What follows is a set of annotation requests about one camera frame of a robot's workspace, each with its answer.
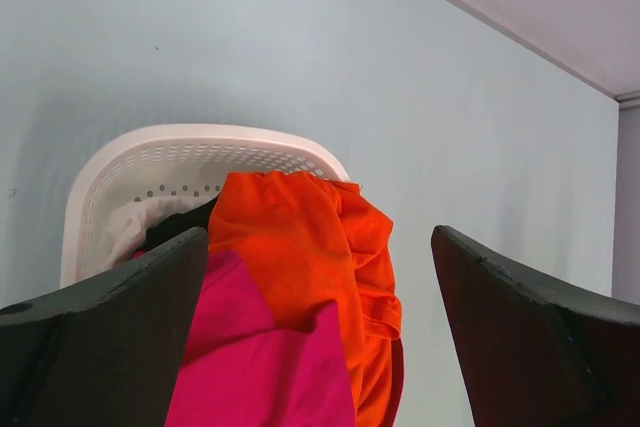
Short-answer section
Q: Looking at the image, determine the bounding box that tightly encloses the orange t shirt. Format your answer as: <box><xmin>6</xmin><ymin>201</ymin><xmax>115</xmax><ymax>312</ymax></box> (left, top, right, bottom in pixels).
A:
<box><xmin>208</xmin><ymin>171</ymin><xmax>403</xmax><ymax>426</ymax></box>

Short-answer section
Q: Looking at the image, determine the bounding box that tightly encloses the black t shirt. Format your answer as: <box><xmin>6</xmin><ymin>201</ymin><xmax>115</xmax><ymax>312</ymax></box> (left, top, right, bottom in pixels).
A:
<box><xmin>140</xmin><ymin>197</ymin><xmax>218</xmax><ymax>251</ymax></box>

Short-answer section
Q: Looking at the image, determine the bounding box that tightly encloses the white perforated laundry basket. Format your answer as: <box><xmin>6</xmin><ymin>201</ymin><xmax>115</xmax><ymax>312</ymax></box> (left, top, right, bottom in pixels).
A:
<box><xmin>60</xmin><ymin>124</ymin><xmax>349</xmax><ymax>287</ymax></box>

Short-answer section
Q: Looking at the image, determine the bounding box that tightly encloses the white t shirt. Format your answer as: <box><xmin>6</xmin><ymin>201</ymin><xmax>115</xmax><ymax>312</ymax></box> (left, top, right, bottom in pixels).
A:
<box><xmin>97</xmin><ymin>196</ymin><xmax>212</xmax><ymax>273</ymax></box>

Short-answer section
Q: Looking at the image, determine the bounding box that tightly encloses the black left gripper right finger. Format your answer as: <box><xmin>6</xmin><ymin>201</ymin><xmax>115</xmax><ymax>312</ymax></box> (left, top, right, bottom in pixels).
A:
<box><xmin>431</xmin><ymin>226</ymin><xmax>639</xmax><ymax>426</ymax></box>

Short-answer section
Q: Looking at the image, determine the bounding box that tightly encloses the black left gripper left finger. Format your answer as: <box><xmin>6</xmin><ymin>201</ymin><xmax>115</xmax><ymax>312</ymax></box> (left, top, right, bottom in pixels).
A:
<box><xmin>1</xmin><ymin>228</ymin><xmax>208</xmax><ymax>426</ymax></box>

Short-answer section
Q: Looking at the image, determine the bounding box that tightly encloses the pink t shirt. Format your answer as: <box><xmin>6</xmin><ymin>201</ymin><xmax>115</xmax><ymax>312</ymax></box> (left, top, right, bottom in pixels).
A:
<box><xmin>165</xmin><ymin>251</ymin><xmax>356</xmax><ymax>426</ymax></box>

